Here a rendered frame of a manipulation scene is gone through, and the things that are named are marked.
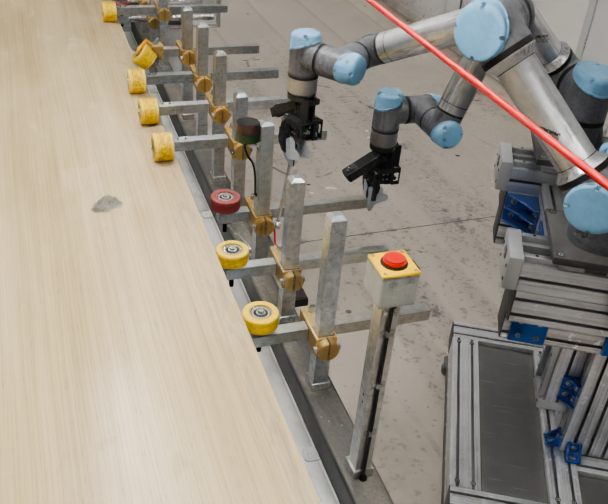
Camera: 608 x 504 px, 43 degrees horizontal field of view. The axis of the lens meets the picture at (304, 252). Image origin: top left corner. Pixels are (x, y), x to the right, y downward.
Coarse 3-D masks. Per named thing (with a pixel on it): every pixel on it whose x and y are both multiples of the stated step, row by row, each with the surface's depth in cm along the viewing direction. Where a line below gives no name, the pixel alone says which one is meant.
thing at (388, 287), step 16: (368, 256) 133; (368, 272) 134; (384, 272) 129; (400, 272) 130; (416, 272) 130; (368, 288) 135; (384, 288) 129; (400, 288) 131; (416, 288) 132; (384, 304) 132; (400, 304) 133
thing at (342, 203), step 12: (276, 204) 216; (312, 204) 217; (324, 204) 218; (336, 204) 220; (348, 204) 221; (360, 204) 223; (216, 216) 213; (228, 216) 210; (240, 216) 212; (276, 216) 216
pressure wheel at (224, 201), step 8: (216, 192) 210; (224, 192) 210; (232, 192) 210; (216, 200) 206; (224, 200) 207; (232, 200) 207; (216, 208) 206; (224, 208) 206; (232, 208) 207; (224, 224) 213
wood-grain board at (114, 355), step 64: (0, 0) 333; (64, 0) 340; (0, 64) 274; (64, 64) 278; (128, 64) 283; (0, 128) 233; (64, 128) 236; (128, 128) 239; (0, 192) 202; (64, 192) 205; (128, 192) 207; (0, 256) 179; (64, 256) 181; (128, 256) 183; (192, 256) 185; (0, 320) 160; (64, 320) 162; (128, 320) 163; (192, 320) 165; (0, 384) 145; (64, 384) 146; (128, 384) 148; (192, 384) 149; (256, 384) 150; (0, 448) 133; (64, 448) 134; (128, 448) 135; (192, 448) 136; (256, 448) 137
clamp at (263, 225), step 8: (248, 200) 215; (248, 208) 213; (256, 216) 208; (264, 216) 208; (272, 216) 209; (256, 224) 207; (264, 224) 207; (272, 224) 208; (256, 232) 210; (264, 232) 209
